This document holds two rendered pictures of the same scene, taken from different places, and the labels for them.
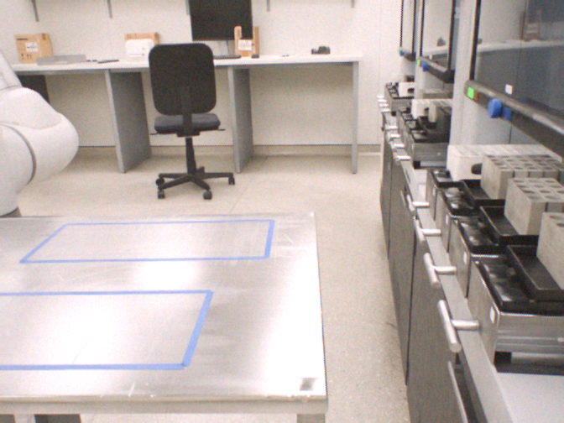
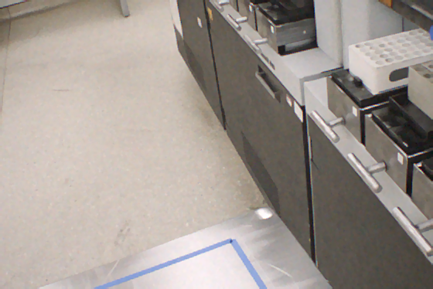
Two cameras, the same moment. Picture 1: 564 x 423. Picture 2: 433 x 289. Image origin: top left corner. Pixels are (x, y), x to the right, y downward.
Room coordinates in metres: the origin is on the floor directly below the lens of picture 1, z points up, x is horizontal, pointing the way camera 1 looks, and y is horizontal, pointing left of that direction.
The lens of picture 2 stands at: (0.23, 0.19, 1.33)
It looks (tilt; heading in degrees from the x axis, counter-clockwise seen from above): 33 degrees down; 341
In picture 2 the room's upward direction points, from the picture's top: 10 degrees counter-clockwise
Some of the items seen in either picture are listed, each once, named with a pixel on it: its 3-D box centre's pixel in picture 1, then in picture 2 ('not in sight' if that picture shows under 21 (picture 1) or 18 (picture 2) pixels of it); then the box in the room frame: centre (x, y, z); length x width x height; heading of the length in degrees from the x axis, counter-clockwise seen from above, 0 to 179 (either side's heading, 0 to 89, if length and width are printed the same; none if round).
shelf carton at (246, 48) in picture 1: (247, 41); not in sight; (4.46, 0.24, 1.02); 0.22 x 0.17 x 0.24; 171
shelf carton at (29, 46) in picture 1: (34, 48); not in sight; (4.75, 2.18, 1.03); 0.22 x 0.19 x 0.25; 82
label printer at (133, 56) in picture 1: (139, 49); not in sight; (4.42, 1.15, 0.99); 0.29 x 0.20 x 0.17; 0
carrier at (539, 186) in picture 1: (539, 208); not in sight; (0.68, -0.37, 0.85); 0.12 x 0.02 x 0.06; 171
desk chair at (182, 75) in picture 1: (189, 118); not in sight; (3.62, 0.65, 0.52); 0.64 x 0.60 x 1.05; 12
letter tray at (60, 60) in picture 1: (62, 60); not in sight; (4.37, 1.79, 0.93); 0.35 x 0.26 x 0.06; 176
